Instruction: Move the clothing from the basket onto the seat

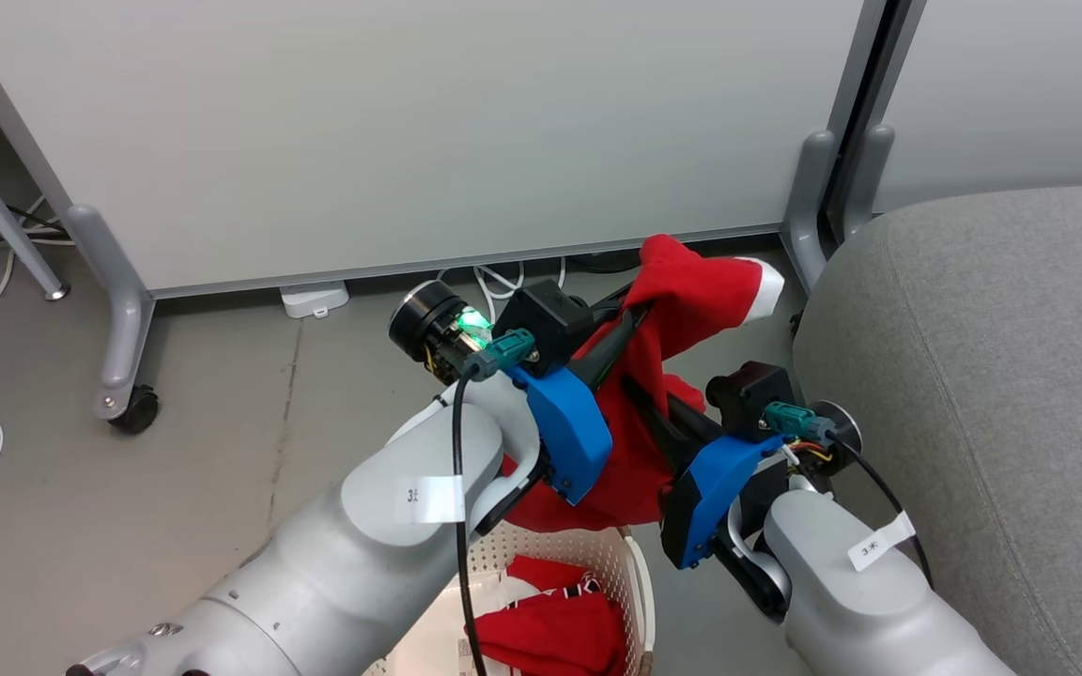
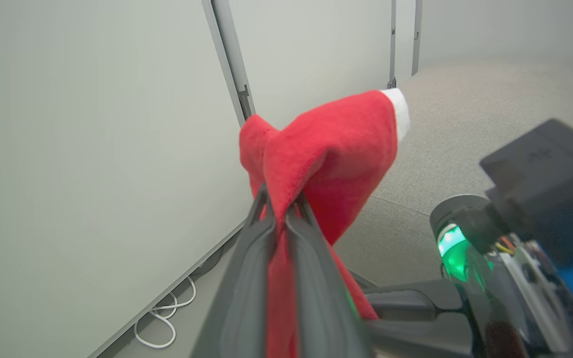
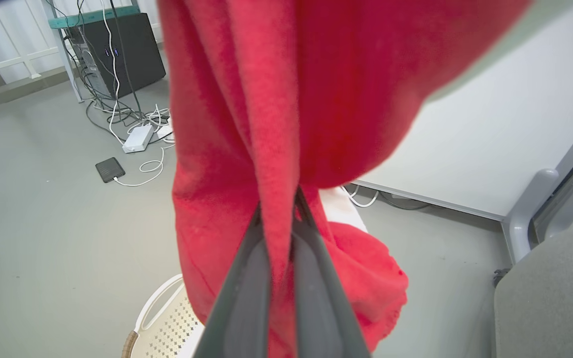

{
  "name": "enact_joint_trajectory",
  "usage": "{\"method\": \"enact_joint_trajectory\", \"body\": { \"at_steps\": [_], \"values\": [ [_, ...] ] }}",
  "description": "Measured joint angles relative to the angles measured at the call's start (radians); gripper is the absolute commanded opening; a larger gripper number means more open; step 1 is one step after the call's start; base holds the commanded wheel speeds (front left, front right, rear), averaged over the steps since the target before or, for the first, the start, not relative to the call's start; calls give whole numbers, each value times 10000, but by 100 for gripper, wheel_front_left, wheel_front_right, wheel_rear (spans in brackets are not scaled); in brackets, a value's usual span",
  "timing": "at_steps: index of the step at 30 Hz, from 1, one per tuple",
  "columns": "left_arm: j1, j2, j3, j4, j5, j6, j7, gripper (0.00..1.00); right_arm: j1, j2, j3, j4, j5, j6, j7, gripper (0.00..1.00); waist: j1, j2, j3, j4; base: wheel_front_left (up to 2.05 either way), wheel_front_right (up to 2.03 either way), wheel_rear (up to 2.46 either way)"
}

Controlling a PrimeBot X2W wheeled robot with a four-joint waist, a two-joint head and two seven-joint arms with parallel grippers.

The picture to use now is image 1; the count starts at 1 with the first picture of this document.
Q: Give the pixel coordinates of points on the white power adapter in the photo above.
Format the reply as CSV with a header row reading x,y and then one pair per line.
x,y
316,299

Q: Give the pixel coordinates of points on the grey fabric sofa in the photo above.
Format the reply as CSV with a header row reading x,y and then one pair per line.
x,y
1020,376

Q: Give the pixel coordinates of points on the white plastic laundry basket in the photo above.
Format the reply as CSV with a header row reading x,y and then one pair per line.
x,y
588,554

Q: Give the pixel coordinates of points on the grey partition foot with caster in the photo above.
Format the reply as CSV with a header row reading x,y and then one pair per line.
x,y
123,319

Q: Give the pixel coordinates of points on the white paper label tag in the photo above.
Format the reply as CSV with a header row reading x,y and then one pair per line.
x,y
433,499
881,542

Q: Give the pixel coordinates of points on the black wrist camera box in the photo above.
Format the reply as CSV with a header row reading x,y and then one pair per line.
x,y
749,390
548,319

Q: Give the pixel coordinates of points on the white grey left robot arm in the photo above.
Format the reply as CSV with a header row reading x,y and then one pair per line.
x,y
363,563

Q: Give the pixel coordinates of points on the red garment with dark stripes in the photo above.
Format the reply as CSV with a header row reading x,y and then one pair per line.
x,y
550,634

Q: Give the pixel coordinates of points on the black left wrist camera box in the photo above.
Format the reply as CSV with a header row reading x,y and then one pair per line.
x,y
548,319

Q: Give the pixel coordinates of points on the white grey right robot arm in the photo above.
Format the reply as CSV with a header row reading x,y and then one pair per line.
x,y
842,601

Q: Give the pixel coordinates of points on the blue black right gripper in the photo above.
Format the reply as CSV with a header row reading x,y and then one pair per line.
x,y
710,488

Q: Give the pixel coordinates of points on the narrow white partition panel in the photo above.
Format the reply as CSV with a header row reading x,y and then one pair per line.
x,y
1020,84

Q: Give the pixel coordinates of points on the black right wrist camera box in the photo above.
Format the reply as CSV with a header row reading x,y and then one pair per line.
x,y
749,390

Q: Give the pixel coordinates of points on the wide white partition panel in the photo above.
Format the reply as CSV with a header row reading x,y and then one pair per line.
x,y
409,122

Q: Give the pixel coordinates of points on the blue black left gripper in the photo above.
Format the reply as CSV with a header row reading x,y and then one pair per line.
x,y
569,432

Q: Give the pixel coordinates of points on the red garment with white cuff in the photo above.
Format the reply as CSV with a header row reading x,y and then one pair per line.
x,y
691,291

